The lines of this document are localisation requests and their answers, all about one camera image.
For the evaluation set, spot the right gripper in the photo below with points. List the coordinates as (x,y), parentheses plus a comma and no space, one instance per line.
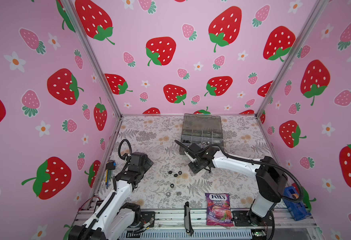
(192,167)

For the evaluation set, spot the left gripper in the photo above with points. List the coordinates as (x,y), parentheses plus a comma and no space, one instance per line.
(146,165)

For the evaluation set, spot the grey plastic organizer box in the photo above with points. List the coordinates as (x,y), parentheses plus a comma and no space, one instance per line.
(204,130)

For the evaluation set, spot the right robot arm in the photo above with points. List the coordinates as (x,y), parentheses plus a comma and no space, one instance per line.
(270,177)

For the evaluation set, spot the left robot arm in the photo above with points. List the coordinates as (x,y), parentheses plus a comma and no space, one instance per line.
(115,215)

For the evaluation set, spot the black nuts cluster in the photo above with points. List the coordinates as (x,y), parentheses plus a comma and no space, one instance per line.
(175,174)

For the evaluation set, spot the hex key set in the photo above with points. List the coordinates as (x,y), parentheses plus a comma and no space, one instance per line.
(110,167)

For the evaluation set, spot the Fox's candy bag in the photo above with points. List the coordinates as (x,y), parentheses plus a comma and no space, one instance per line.
(218,212)

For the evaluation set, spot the black utility knife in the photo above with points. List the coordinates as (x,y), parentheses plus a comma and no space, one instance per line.
(187,219)

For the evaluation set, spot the blue tape dispenser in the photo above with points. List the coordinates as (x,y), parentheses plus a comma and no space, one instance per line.
(297,210)

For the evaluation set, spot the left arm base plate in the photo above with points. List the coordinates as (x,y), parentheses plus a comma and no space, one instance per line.
(142,219)

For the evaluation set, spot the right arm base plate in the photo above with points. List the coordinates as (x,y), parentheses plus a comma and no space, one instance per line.
(246,218)

